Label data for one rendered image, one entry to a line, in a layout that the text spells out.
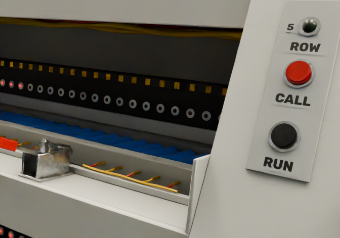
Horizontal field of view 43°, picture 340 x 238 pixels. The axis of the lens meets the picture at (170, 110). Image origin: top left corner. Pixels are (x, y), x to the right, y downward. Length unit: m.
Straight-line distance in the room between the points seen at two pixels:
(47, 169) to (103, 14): 0.15
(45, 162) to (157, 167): 0.10
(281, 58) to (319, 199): 0.10
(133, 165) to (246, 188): 0.14
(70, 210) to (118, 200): 0.04
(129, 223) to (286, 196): 0.11
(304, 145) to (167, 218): 0.11
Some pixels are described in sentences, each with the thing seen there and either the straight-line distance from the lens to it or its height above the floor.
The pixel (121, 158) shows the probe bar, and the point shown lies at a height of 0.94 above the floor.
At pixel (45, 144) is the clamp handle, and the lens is 0.39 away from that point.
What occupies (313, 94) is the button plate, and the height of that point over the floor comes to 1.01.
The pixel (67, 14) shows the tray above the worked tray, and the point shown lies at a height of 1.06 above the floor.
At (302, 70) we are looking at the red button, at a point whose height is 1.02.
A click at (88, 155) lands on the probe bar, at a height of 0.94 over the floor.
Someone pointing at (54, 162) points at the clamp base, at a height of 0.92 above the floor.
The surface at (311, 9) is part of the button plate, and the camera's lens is 0.31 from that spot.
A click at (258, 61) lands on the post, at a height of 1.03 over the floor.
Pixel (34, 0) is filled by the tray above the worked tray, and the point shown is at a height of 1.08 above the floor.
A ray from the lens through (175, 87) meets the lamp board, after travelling 0.50.
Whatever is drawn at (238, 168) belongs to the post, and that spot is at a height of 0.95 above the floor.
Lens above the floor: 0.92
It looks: 12 degrees up
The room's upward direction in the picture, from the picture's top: 16 degrees clockwise
